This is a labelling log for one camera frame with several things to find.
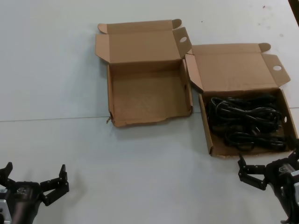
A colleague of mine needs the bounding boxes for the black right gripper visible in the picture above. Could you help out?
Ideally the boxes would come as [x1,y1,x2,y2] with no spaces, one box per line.
[237,149,299,224]

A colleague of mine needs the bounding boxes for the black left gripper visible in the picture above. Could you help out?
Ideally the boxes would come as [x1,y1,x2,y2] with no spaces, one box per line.
[0,162,70,224]

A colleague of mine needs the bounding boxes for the empty brown cardboard box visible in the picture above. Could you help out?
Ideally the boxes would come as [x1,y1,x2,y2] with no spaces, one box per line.
[95,19,194,128]

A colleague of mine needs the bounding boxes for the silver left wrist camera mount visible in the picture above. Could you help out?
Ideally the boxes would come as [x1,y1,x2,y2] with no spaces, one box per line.
[0,186,12,224]

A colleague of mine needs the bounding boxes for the black power cable pile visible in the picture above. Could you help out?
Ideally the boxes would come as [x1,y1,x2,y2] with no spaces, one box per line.
[207,120,299,152]

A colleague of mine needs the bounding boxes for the brown cardboard box with cables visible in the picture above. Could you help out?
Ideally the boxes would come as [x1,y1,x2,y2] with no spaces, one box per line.
[185,42,299,157]

